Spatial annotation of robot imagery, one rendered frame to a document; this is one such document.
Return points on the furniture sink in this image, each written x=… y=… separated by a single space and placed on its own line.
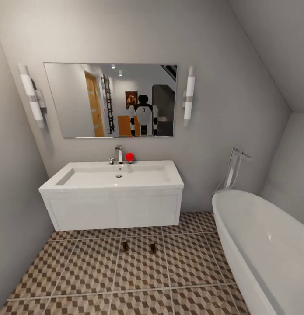
x=101 y=195

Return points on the mirror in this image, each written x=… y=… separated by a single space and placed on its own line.
x=107 y=100

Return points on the wall mounted light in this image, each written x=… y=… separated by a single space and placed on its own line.
x=187 y=97
x=35 y=97

